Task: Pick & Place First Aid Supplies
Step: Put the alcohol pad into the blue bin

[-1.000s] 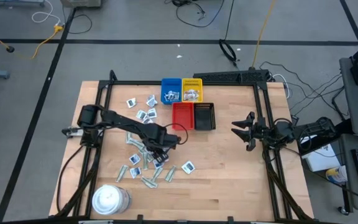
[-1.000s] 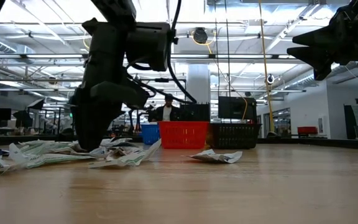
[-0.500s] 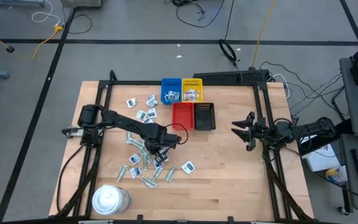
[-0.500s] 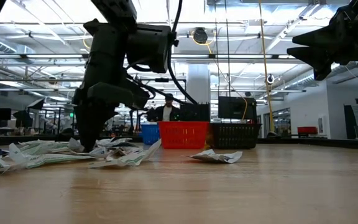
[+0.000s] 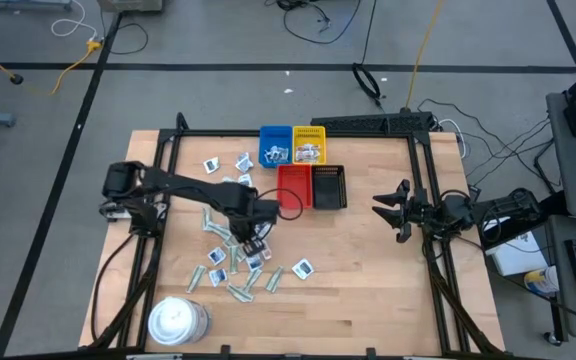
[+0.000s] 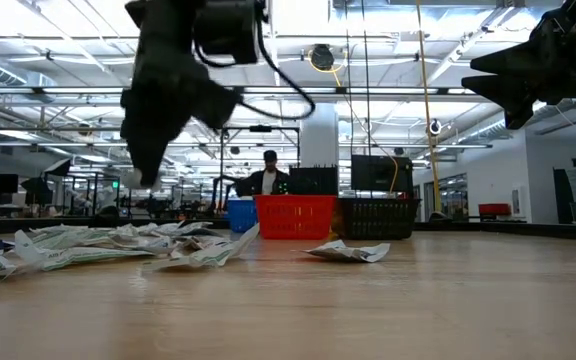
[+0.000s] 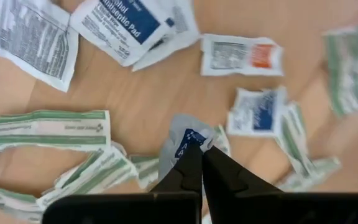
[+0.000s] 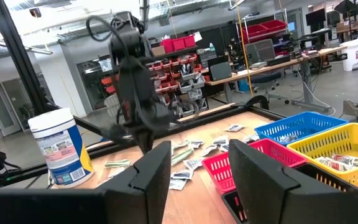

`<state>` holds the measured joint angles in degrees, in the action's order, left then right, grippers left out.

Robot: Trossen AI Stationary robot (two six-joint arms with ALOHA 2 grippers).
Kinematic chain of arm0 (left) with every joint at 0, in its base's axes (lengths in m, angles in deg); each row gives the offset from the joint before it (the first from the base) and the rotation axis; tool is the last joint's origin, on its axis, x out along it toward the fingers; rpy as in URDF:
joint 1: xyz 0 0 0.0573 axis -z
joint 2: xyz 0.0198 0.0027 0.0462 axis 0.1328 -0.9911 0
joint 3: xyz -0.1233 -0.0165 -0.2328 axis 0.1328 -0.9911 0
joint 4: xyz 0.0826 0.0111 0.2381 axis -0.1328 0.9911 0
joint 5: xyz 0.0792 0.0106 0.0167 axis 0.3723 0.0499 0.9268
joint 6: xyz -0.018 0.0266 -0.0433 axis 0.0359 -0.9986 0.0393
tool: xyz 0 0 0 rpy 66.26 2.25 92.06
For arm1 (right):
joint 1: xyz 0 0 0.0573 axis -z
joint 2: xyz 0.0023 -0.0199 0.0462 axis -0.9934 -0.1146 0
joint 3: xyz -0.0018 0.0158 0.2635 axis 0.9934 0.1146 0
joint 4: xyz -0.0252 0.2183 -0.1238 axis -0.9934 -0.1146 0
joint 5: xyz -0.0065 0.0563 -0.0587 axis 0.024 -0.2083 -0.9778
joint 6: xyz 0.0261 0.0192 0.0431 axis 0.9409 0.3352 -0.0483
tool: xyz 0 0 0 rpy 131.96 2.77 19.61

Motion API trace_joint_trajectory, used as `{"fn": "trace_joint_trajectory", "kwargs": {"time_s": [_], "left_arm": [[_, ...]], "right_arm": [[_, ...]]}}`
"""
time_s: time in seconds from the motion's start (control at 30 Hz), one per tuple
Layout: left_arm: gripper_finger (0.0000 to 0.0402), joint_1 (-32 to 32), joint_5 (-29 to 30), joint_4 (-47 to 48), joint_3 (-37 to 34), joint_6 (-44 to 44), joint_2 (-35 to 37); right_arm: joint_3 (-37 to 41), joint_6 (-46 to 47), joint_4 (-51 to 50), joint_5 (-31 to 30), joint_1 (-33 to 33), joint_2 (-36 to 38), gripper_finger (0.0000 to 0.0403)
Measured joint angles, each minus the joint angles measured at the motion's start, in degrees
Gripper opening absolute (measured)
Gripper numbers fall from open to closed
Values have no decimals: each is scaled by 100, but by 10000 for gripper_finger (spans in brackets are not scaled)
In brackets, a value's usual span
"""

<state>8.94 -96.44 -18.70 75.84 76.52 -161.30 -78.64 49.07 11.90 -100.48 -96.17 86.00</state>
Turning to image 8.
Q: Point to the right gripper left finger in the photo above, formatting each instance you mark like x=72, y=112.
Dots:
x=148, y=186

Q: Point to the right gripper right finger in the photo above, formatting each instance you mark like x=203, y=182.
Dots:
x=256, y=186

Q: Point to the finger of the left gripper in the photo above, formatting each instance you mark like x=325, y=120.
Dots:
x=145, y=140
x=117, y=133

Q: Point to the white packet red print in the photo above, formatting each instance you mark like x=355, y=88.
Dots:
x=331, y=163
x=350, y=159

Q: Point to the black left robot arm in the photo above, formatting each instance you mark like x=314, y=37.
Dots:
x=129, y=40

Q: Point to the green striped bandage wrapper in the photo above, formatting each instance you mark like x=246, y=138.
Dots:
x=117, y=163
x=182, y=156
x=181, y=144

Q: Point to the red plastic basket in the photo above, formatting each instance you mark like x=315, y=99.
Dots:
x=216, y=169

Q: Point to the parts rack with bins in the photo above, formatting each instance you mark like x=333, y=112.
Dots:
x=182, y=77

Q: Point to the white-lidded wipes canister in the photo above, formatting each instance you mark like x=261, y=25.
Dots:
x=61, y=149

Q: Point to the black plastic basket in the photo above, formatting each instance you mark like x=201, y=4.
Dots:
x=319, y=172

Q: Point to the blue plastic basket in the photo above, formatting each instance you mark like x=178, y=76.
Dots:
x=306, y=124

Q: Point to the red bins row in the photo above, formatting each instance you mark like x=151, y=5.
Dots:
x=179, y=44

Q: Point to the grey laptop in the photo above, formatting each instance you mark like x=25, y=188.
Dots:
x=221, y=71

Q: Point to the yellow plastic basket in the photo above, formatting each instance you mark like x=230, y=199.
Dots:
x=337, y=137

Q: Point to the wooden desk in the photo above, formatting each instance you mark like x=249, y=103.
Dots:
x=253, y=71

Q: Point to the glass door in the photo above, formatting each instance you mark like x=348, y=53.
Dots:
x=2, y=109

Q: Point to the grey office chair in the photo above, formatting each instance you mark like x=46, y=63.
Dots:
x=259, y=51

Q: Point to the red bins on shelf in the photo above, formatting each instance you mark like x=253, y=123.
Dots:
x=266, y=28

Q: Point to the white trash bin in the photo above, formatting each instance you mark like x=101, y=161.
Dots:
x=353, y=53

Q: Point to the black desk monitor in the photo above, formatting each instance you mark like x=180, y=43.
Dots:
x=315, y=16

